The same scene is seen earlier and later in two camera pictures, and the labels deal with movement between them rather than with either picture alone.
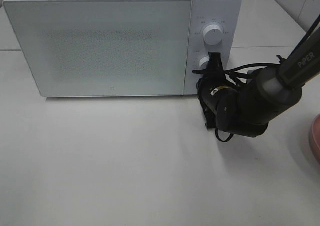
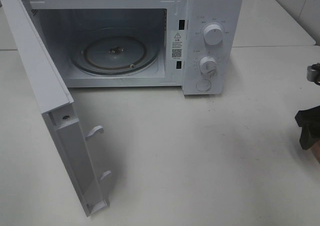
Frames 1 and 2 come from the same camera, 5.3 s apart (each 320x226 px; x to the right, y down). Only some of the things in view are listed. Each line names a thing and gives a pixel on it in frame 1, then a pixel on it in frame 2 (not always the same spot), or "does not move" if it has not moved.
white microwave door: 90,47 → 71,144
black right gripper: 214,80 → 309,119
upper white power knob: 213,34 does not move
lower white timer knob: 203,62 does not move
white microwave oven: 97,40 does not move
